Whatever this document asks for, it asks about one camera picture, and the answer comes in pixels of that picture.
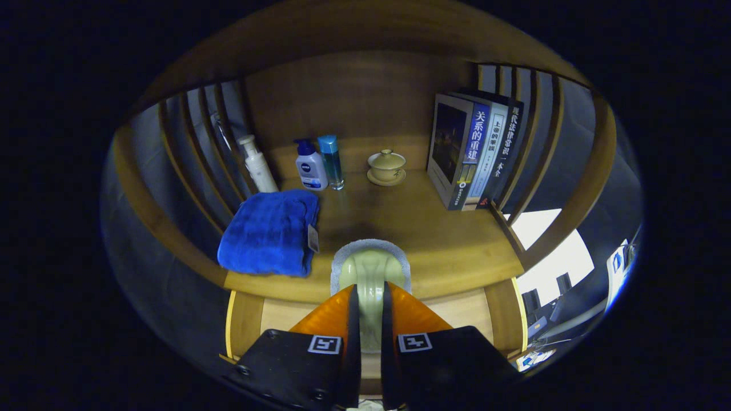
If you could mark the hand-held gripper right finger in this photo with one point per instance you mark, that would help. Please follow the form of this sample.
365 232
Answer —
457 365

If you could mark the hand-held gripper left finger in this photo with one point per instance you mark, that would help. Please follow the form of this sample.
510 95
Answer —
285 365

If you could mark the wooden drawer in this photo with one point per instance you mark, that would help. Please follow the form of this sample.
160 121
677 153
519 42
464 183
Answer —
462 311

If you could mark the green brush with grey sponge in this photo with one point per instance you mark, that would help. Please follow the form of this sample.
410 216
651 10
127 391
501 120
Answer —
370 268

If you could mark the wooden countertop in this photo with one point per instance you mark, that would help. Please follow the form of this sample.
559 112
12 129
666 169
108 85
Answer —
422 228

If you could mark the wooden cabinet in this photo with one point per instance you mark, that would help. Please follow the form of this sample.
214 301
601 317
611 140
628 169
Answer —
354 85

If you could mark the blue towel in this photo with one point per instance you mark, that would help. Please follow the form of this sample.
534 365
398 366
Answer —
268 231

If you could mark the white box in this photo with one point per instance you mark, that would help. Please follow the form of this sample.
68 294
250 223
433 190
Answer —
562 268

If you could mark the white side desk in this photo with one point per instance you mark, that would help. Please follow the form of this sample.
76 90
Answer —
617 279

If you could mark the small blue object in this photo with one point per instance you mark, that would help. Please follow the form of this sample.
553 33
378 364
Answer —
617 261

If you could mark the white pump bottle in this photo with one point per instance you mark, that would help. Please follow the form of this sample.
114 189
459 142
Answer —
261 171

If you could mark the white bottle with blue cap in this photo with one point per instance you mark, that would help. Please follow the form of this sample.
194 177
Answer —
311 171

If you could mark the teal transparent bottle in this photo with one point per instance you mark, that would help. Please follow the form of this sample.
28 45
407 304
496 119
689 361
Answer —
331 162

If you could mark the beige lidded tea cup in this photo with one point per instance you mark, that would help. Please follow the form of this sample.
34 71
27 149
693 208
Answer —
386 166

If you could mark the book with grey spine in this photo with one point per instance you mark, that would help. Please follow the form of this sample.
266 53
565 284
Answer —
492 148

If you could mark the book with blue spine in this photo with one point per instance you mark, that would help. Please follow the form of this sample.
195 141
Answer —
445 142

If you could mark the book with black spine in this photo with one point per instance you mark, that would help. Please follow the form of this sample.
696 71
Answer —
509 142

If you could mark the black backdrop cloth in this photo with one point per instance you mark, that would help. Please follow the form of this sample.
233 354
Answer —
574 137

